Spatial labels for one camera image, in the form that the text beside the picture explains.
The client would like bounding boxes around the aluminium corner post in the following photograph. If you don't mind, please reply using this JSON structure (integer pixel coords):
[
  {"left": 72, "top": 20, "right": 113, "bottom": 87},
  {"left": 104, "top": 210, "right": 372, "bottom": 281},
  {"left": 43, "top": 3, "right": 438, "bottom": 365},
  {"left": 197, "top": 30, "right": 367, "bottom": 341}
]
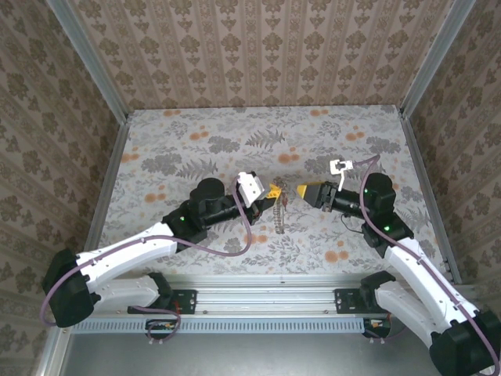
[
  {"left": 46, "top": 0, "right": 130, "bottom": 122},
  {"left": 398, "top": 0, "right": 477, "bottom": 118}
]

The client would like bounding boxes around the black connector box with wires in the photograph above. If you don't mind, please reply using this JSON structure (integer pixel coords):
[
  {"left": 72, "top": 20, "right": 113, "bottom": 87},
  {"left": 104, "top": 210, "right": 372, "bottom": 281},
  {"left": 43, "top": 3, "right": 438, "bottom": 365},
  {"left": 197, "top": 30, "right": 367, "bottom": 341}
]
[
  {"left": 362, "top": 317, "right": 392, "bottom": 338},
  {"left": 145, "top": 319, "right": 179, "bottom": 340}
]

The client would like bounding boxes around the thin metal chain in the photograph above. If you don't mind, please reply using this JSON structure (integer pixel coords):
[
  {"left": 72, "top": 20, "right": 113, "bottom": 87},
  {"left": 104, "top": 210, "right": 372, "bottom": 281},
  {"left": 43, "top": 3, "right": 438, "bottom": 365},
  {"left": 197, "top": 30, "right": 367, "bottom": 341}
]
[{"left": 272, "top": 175, "right": 291, "bottom": 236}]

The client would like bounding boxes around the aluminium side rail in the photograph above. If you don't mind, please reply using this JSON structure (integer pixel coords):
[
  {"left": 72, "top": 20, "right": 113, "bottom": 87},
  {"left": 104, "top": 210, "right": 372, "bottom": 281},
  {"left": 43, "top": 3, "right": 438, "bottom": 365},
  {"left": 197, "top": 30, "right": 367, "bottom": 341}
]
[
  {"left": 398, "top": 109, "right": 463, "bottom": 285},
  {"left": 84, "top": 117, "right": 132, "bottom": 255}
]

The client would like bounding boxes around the aluminium frame rail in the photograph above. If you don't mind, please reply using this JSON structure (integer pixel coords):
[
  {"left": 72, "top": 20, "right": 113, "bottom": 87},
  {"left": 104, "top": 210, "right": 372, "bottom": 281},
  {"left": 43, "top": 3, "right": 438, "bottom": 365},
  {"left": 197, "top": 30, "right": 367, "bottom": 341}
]
[{"left": 58, "top": 273, "right": 481, "bottom": 316}]

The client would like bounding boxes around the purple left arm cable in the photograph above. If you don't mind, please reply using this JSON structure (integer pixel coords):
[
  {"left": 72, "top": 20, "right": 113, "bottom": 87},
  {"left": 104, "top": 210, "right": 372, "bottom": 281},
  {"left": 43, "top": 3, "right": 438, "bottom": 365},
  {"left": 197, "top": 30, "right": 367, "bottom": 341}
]
[{"left": 40, "top": 175, "right": 254, "bottom": 342}]

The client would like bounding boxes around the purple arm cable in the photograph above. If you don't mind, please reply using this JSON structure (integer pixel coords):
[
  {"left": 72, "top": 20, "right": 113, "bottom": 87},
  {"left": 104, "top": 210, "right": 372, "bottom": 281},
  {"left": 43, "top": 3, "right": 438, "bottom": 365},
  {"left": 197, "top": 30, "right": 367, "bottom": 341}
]
[
  {"left": 40, "top": 175, "right": 254, "bottom": 342},
  {"left": 350, "top": 154, "right": 501, "bottom": 367}
]

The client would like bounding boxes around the grey slotted cable duct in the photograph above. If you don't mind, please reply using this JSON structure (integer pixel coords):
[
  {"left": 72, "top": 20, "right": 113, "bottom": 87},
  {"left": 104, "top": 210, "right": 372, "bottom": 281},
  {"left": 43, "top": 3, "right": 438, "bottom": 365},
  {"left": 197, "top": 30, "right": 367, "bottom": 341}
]
[{"left": 72, "top": 316, "right": 365, "bottom": 334}]

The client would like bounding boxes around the grey sheet metal panel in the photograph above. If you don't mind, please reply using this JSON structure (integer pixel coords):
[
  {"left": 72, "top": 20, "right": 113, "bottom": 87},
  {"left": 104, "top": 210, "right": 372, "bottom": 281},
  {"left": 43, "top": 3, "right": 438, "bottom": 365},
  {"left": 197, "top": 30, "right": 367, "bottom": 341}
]
[{"left": 34, "top": 315, "right": 501, "bottom": 376}]

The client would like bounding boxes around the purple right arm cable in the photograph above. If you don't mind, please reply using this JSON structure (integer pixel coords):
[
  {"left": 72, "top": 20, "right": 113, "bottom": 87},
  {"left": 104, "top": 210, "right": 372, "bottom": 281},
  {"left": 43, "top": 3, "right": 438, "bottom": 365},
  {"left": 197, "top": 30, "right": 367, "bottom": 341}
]
[{"left": 350, "top": 154, "right": 501, "bottom": 367}]

